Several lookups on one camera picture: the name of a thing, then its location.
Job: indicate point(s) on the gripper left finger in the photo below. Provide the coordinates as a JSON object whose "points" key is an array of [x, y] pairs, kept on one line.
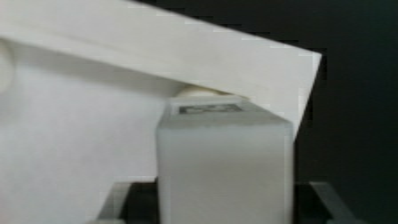
{"points": [[130, 207]]}

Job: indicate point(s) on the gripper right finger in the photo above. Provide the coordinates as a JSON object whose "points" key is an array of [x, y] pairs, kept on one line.
{"points": [[320, 207]]}

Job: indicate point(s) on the white table leg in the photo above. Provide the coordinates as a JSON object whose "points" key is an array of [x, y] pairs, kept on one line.
{"points": [[224, 154]]}

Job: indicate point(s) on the white square tabletop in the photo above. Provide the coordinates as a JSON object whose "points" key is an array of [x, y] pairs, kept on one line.
{"points": [[99, 58]]}

